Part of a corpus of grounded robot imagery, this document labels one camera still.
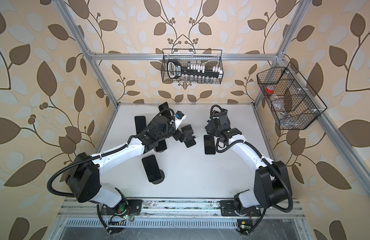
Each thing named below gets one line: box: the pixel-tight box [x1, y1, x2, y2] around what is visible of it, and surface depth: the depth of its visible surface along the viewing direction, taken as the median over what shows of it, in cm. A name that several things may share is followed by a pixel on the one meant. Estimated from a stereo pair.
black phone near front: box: [141, 154, 162, 183], surface depth 79 cm
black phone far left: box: [134, 116, 147, 135], surface depth 95 cm
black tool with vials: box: [167, 59, 223, 79], surface depth 85 cm
